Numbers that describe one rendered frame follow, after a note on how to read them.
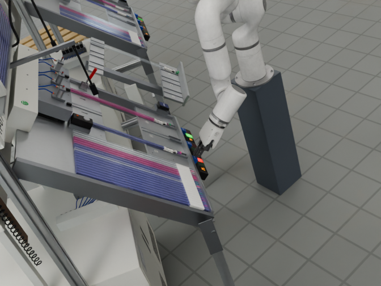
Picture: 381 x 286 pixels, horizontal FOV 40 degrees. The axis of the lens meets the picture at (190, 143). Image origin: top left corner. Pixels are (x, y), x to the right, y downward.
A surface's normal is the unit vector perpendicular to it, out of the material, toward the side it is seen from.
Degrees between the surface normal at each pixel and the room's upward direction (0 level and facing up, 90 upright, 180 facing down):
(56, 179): 90
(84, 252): 0
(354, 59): 0
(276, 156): 90
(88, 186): 90
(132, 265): 0
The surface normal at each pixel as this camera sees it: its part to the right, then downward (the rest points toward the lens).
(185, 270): -0.27, -0.75
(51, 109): 0.23, 0.55
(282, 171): 0.62, 0.34
